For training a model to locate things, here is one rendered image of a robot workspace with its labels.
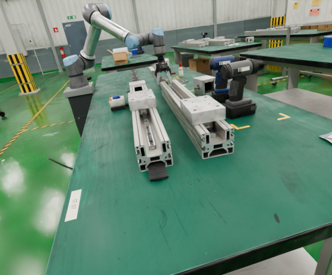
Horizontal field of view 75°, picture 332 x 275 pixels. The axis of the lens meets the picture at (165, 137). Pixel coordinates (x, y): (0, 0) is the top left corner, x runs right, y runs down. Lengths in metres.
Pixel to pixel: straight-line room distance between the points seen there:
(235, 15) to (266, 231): 13.89
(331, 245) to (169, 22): 12.35
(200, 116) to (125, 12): 11.85
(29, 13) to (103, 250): 12.52
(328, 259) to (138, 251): 0.62
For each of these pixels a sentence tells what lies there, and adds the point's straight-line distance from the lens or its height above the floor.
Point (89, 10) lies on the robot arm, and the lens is 1.66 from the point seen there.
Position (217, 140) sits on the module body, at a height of 0.82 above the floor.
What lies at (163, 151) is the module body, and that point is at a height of 0.83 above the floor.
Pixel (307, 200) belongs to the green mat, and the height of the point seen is 0.78.
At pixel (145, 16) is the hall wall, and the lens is 12.50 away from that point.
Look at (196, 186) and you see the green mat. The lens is 0.56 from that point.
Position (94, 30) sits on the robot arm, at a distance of 1.83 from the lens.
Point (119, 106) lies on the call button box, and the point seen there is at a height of 0.80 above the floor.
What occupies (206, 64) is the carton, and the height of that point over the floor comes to 0.36.
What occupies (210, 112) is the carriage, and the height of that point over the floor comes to 0.90.
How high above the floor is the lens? 1.14
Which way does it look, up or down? 26 degrees down
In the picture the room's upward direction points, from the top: 8 degrees counter-clockwise
